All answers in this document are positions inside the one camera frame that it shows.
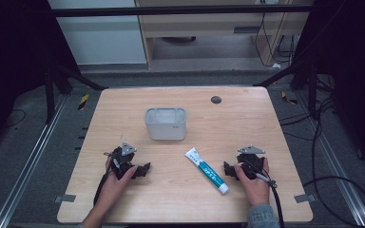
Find grey plastic container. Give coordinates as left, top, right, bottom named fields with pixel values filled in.
left=144, top=106, right=188, bottom=142

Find black hanging cables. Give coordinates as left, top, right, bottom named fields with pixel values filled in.
left=254, top=12, right=298, bottom=68

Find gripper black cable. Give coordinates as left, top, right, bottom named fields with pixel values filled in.
left=92, top=169, right=113, bottom=207
left=254, top=170, right=287, bottom=228

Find person's left hand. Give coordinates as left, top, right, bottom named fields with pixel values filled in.
left=98, top=156, right=139, bottom=211

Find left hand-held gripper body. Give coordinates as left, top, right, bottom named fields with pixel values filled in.
left=104, top=141, right=139, bottom=181

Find yellow and black tape strip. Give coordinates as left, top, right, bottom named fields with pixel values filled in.
left=280, top=90, right=299, bottom=105
left=77, top=93, right=90, bottom=111

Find white cabinet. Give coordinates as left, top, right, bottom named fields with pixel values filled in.
left=47, top=0, right=148, bottom=67

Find black metal stand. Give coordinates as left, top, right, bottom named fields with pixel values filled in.
left=252, top=58, right=319, bottom=122
left=43, top=62, right=109, bottom=125

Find metal floor rail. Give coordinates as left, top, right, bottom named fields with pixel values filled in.
left=0, top=94, right=68, bottom=228
left=296, top=91, right=365, bottom=228

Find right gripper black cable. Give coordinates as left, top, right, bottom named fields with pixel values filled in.
left=254, top=170, right=287, bottom=228

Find black metal frame bar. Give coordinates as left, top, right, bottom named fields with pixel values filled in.
left=50, top=4, right=314, bottom=17

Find grey tape piece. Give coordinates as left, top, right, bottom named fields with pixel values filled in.
left=53, top=194, right=77, bottom=204
left=293, top=193, right=317, bottom=204

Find black floor cable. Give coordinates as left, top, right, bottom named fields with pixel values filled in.
left=278, top=98, right=365, bottom=228

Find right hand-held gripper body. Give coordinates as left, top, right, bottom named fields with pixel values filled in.
left=236, top=144, right=266, bottom=181

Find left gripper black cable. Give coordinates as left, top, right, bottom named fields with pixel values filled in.
left=92, top=169, right=113, bottom=207

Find person's right hand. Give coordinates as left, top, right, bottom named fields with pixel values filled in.
left=233, top=157, right=271, bottom=207

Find white and teal toothpaste tube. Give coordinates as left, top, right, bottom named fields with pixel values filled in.
left=183, top=146, right=231, bottom=196

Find wooden desk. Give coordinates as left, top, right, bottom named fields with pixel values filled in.
left=134, top=0, right=314, bottom=70

